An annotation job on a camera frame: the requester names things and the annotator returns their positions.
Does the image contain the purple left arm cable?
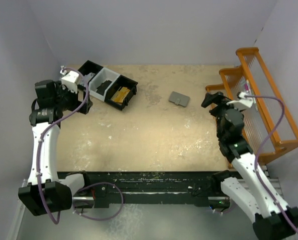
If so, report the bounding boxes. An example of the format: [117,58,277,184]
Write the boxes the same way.
[33,66,91,225]

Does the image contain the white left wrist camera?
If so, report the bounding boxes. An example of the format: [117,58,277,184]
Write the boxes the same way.
[60,70,80,94]

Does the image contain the gold cards stack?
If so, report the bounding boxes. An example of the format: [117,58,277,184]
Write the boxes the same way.
[111,86,130,104]

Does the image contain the grey card holder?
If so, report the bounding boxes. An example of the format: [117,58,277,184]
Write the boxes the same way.
[168,91,190,108]

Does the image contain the orange wooden rack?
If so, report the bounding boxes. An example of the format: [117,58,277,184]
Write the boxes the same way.
[205,47,298,165]

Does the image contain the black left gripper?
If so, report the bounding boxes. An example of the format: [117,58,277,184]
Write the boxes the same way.
[54,81,92,114]

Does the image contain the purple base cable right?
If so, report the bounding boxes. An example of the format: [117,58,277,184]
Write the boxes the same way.
[210,199,237,216]

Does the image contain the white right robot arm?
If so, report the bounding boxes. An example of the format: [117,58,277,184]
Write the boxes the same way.
[201,91,298,240]

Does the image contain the black bin with gold cards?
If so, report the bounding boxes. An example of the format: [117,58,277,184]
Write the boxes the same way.
[105,75,138,111]

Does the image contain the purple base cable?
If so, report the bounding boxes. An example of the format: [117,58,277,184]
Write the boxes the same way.
[210,199,237,216]
[72,182,125,221]

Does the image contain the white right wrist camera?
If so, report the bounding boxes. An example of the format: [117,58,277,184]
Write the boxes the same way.
[226,91,254,111]

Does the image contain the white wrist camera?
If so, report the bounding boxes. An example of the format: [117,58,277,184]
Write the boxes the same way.
[226,91,254,111]
[60,70,80,94]

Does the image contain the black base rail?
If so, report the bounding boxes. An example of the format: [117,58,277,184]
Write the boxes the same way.
[57,170,242,208]

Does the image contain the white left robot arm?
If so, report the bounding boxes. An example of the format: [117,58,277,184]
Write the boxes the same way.
[18,80,93,216]

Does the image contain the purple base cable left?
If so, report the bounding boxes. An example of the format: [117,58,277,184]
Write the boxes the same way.
[72,182,125,221]

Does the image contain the black cards stack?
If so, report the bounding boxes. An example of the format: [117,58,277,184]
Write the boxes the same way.
[96,80,112,96]

